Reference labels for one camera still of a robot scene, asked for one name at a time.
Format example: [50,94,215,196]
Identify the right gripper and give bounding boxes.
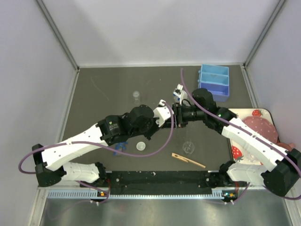
[162,103,206,129]

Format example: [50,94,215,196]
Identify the small glass flask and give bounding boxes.
[133,91,141,105]

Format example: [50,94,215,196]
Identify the blue plastic bin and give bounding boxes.
[198,64,230,102]

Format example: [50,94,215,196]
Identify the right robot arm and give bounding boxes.
[172,85,301,197]

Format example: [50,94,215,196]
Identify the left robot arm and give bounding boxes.
[32,105,174,187]

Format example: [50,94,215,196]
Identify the small white crucible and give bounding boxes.
[136,141,146,151]

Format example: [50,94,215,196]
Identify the wooden test tube clamp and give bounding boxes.
[171,153,206,169]

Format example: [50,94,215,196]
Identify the glass beaker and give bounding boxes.
[182,141,195,154]

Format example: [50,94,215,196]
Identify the blue safety glasses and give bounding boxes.
[113,142,128,156]

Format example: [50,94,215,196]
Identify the strawberry pattern tray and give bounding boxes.
[230,108,274,165]

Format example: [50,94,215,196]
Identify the pink plate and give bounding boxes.
[243,116,278,144]

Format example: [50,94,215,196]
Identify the red funnel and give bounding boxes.
[276,142,295,152]

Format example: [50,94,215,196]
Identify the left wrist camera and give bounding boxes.
[153,99,174,127]

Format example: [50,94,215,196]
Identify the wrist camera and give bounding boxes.
[153,99,174,127]
[173,84,188,105]

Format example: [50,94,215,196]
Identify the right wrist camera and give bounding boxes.
[173,84,188,105]

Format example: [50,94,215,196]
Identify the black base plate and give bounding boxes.
[79,170,226,195]

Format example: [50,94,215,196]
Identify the grey cable duct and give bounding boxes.
[47,190,237,200]

